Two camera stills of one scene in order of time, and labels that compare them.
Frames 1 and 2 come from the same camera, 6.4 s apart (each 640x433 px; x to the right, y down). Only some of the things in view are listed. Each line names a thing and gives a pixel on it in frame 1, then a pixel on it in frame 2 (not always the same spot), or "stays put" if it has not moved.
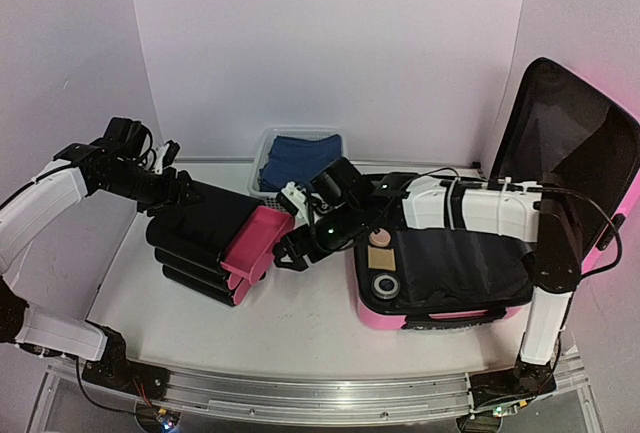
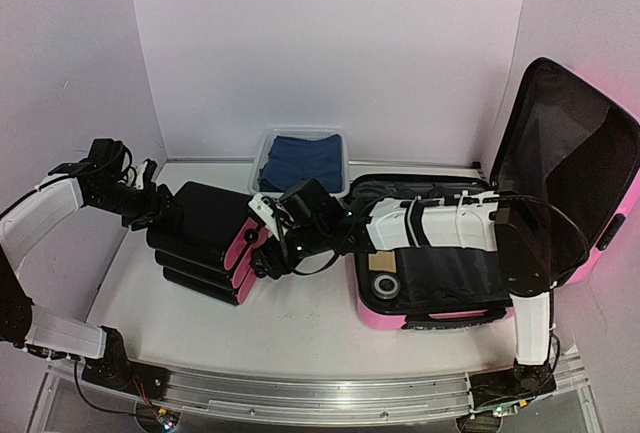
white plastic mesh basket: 270,134 stays put
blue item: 292,159 stays put
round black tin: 385,286 stays put
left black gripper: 168,197 → 150,209
